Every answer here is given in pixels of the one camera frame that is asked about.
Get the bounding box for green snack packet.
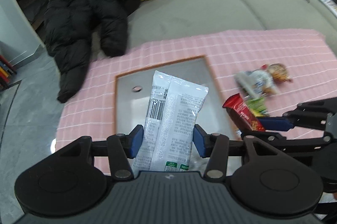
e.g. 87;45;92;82
245;97;269;117

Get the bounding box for red brown snack bar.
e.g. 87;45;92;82
222;93;266;135

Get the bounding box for white blue snack bag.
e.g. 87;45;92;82
234;69;279;99

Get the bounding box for orange noodle snack bag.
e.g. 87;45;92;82
267;63;292;83

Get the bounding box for white snack packet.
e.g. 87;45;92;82
132;71;209;175

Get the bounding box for pink checkered tablecloth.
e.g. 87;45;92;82
55;29;336;148

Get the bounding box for orange cardboard box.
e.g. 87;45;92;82
114;55;243;177

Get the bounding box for magazine on sofa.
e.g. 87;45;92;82
320;0;337;17

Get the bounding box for beige sofa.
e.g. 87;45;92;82
128;0;336;50

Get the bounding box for stacked coloured stools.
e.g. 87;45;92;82
0;55;17;91

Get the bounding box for black puffer jacket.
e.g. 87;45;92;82
45;0;140;104

